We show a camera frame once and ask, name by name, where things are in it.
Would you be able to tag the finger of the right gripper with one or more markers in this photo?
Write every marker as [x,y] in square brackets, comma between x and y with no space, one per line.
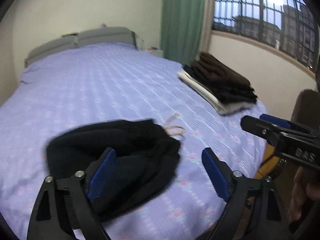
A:
[259,128]
[275,120]

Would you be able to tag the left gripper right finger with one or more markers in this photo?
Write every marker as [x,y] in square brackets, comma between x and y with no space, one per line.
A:
[268,218]

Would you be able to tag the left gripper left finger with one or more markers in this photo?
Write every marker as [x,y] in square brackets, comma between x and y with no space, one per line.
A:
[63,205]

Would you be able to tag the black fleece pants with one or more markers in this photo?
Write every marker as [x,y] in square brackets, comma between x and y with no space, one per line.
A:
[127,163]

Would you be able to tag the person's right hand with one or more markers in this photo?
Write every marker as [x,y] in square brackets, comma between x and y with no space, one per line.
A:
[306,186]

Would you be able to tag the dark wicker chair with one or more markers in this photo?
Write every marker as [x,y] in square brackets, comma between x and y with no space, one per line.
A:
[307,106]

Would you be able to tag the black folded garment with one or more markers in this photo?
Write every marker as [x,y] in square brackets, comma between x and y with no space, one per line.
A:
[224,92]

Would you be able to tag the white spray bottle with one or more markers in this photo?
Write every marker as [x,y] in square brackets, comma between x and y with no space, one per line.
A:
[277,45]

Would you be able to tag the white folded garment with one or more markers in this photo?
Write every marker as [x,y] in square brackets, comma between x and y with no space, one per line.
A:
[221,108]

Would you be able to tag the brown folded garment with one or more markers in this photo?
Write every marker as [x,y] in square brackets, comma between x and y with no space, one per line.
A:
[214,70]

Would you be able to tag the barred window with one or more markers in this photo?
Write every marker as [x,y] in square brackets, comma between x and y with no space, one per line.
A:
[289,21]

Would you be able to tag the white sheer curtain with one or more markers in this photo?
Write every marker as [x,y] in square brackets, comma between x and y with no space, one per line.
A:
[207,21]

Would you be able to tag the purple floral bed sheet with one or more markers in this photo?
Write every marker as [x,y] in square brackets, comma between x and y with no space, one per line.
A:
[105,82]

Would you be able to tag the white nightstand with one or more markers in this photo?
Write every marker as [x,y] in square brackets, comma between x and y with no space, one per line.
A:
[155,52]

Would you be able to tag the green curtain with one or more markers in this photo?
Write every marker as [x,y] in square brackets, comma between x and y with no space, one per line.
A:
[181,29]

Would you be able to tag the grey padded headboard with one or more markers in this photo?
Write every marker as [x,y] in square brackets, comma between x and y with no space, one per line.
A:
[78,40]

